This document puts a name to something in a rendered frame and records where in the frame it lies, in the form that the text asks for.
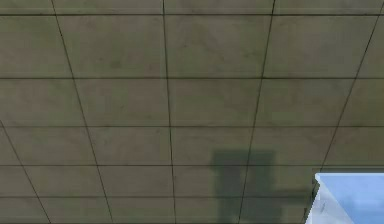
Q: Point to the pale blue cabinet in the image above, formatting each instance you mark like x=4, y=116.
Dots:
x=356, y=200

